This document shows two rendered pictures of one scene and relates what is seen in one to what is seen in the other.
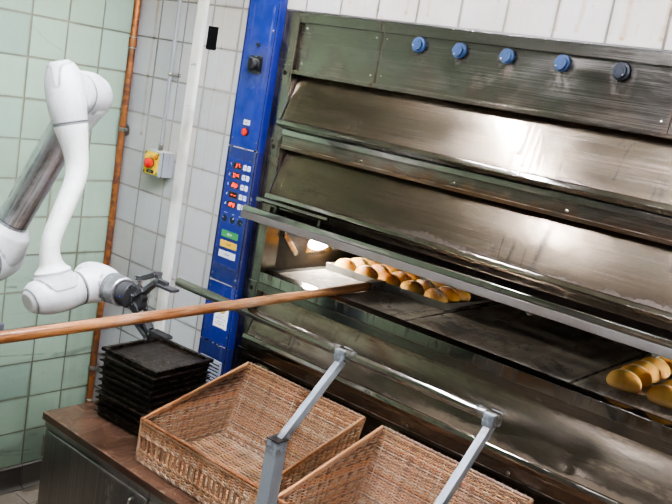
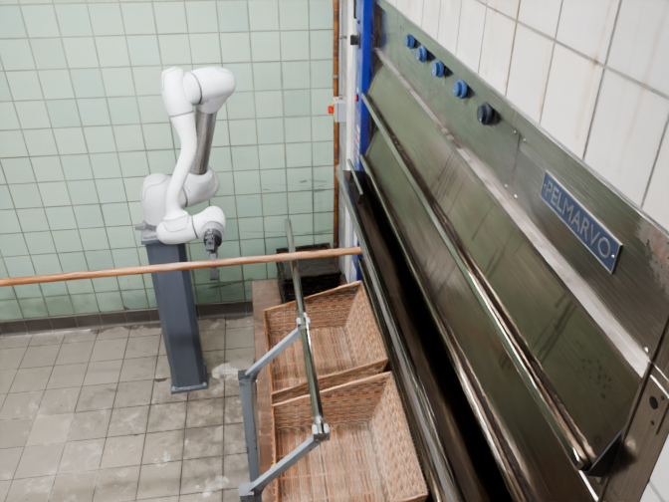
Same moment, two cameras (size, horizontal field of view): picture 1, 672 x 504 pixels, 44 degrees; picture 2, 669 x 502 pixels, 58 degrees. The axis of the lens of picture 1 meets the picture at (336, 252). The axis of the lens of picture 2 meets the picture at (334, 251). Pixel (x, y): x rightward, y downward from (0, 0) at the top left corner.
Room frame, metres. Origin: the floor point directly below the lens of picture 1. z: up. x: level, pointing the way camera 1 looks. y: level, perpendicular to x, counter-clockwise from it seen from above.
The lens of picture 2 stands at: (1.15, -1.27, 2.47)
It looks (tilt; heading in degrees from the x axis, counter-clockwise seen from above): 32 degrees down; 44
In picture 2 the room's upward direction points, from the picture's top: straight up
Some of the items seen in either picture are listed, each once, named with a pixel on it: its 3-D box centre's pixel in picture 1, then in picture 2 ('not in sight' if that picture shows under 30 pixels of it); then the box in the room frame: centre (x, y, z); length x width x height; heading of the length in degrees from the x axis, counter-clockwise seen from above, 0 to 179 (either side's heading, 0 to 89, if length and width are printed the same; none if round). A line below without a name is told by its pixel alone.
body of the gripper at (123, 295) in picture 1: (134, 297); (212, 242); (2.33, 0.55, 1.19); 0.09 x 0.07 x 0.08; 52
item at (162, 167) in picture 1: (158, 163); (339, 109); (3.31, 0.75, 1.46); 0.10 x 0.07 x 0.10; 52
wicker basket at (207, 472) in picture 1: (250, 438); (320, 345); (2.57, 0.17, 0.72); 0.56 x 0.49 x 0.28; 53
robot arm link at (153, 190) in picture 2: not in sight; (159, 196); (2.43, 1.10, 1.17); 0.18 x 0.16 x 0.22; 177
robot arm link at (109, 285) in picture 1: (118, 290); (212, 233); (2.38, 0.61, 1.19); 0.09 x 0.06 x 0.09; 142
